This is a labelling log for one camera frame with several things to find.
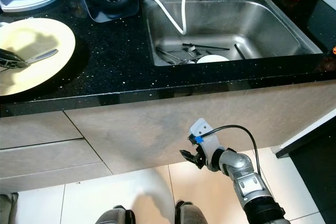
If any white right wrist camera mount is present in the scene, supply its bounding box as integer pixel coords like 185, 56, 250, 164
190, 118, 221, 150

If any black low cabinet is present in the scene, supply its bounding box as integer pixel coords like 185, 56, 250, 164
273, 109, 336, 224

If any yellow plate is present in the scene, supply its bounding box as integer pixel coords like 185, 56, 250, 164
0, 18, 77, 97

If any black chopstick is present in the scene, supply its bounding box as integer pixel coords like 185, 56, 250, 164
234, 44, 247, 61
181, 43, 230, 51

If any white hose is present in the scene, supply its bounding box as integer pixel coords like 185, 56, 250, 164
143, 0, 208, 36

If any olive green fabric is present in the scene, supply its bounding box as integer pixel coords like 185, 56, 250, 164
0, 193, 19, 224

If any shallow beige drawer front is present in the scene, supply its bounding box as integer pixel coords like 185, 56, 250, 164
0, 111, 86, 150

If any deep beige drawer front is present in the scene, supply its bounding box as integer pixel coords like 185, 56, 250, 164
0, 139, 114, 193

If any white bowl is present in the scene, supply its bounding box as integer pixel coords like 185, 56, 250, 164
195, 55, 230, 65

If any stainless steel sink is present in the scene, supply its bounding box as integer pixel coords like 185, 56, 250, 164
139, 0, 325, 67

